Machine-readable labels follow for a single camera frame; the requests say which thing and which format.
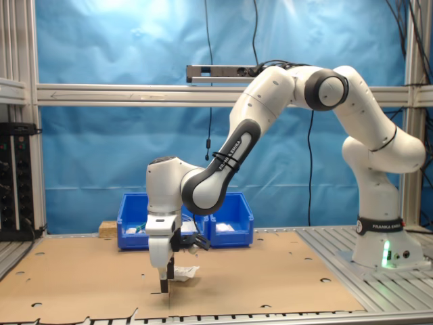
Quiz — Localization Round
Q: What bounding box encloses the aluminium frame post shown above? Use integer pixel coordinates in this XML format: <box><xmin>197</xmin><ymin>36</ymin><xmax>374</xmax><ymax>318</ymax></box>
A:
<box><xmin>0</xmin><ymin>0</ymin><xmax>47</xmax><ymax>238</ymax></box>
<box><xmin>401</xmin><ymin>0</ymin><xmax>433</xmax><ymax>232</ymax></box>

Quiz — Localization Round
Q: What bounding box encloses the short aluminium shelf beam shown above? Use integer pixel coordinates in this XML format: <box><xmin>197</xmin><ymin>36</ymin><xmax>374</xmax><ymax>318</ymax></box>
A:
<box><xmin>0</xmin><ymin>77</ymin><xmax>28</xmax><ymax>104</ymax></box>

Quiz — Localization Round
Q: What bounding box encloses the blue bin with masks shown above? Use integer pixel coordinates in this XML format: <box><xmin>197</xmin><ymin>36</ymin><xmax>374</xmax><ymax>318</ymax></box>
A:
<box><xmin>180</xmin><ymin>211</ymin><xmax>210</xmax><ymax>251</ymax></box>

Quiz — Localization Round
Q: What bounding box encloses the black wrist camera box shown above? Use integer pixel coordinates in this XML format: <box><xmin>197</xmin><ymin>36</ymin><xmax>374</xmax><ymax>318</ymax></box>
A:
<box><xmin>173</xmin><ymin>230</ymin><xmax>210</xmax><ymax>254</ymax></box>

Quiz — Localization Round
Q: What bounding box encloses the thin hanging black cable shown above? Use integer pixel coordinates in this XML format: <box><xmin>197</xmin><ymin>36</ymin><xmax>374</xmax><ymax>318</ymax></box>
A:
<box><xmin>252</xmin><ymin>0</ymin><xmax>260</xmax><ymax>66</ymax></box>

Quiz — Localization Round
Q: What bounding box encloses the brown cardboard sheet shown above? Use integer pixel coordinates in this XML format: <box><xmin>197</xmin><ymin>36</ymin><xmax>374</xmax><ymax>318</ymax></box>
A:
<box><xmin>0</xmin><ymin>230</ymin><xmax>366</xmax><ymax>324</ymax></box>

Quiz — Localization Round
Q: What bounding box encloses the blue bin with cotton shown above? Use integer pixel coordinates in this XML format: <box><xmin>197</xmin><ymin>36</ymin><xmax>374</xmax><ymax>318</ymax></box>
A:
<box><xmin>206</xmin><ymin>192</ymin><xmax>254</xmax><ymax>248</ymax></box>

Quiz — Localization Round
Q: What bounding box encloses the white printed cotton packet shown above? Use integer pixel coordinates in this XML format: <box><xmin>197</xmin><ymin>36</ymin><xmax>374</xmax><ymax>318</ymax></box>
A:
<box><xmin>173</xmin><ymin>265</ymin><xmax>201</xmax><ymax>282</ymax></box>

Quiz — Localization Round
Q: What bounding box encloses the black socket rack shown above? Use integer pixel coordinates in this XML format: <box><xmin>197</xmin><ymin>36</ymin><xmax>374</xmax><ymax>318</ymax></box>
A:
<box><xmin>0</xmin><ymin>122</ymin><xmax>43</xmax><ymax>242</ymax></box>

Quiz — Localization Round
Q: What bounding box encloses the grey power strip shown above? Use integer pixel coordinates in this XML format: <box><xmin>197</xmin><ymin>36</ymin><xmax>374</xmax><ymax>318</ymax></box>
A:
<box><xmin>185</xmin><ymin>64</ymin><xmax>268</xmax><ymax>84</ymax></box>

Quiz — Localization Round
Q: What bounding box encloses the long hanging black cable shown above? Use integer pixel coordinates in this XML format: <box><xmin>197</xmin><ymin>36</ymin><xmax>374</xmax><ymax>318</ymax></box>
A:
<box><xmin>306</xmin><ymin>108</ymin><xmax>316</xmax><ymax>227</ymax></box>

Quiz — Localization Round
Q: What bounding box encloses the blue bin with tubes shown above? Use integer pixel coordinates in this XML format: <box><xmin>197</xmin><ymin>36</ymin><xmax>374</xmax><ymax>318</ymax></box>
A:
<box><xmin>116</xmin><ymin>192</ymin><xmax>152</xmax><ymax>251</ymax></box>

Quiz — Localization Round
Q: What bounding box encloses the horizontal aluminium beam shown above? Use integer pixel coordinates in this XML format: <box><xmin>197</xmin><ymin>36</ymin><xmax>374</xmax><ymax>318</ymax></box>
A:
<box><xmin>35</xmin><ymin>83</ymin><xmax>412</xmax><ymax>108</ymax></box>

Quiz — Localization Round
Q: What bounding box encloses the chipboard wood block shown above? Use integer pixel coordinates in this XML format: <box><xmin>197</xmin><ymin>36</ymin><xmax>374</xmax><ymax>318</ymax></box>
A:
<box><xmin>98</xmin><ymin>220</ymin><xmax>119</xmax><ymax>239</ymax></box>

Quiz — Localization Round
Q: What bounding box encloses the hanging black cable with ferrite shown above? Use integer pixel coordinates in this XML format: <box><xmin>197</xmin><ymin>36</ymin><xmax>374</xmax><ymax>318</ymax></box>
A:
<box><xmin>204</xmin><ymin>0</ymin><xmax>214</xmax><ymax>161</ymax></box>

